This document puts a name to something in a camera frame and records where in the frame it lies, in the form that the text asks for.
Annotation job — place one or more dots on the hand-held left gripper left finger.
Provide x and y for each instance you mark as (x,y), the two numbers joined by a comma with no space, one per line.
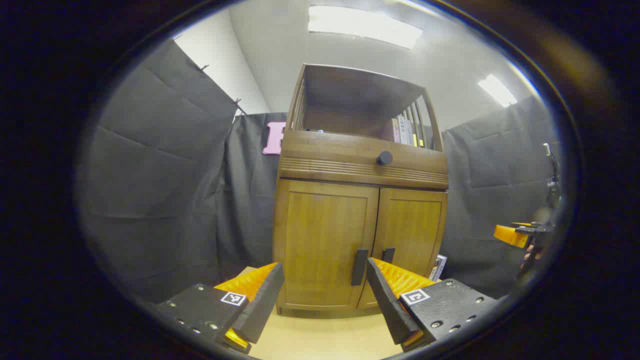
(262,305)

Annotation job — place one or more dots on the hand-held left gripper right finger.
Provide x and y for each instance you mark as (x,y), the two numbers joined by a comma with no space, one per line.
(387,300)

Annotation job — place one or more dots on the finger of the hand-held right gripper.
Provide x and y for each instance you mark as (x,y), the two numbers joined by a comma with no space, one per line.
(510,235)

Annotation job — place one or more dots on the wooden cabinet door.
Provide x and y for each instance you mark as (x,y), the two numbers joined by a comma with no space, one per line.
(415,225)
(320,240)

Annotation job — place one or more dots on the wooden double-door shoe cabinet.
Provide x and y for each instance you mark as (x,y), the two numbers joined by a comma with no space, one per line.
(360,90)

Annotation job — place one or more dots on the light blue book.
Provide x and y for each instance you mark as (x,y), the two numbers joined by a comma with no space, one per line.
(438,267)

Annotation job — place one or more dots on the thin black pole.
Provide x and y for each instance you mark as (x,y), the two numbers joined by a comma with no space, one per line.
(553,175)

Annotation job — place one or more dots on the grey spine book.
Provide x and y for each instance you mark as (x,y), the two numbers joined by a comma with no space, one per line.
(410,133)

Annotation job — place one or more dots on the small ceiling light panel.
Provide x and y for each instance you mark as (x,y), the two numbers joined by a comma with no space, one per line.
(496,91)

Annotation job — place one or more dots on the white spine book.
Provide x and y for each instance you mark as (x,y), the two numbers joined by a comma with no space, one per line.
(403,131)

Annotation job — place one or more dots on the pink spine book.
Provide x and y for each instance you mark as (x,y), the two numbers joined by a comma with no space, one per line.
(396,131)

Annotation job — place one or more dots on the black backdrop cloth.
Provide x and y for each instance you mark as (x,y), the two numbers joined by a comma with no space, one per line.
(150,175)

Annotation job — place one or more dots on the large ceiling light panel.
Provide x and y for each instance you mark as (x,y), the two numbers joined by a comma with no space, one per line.
(362,26)

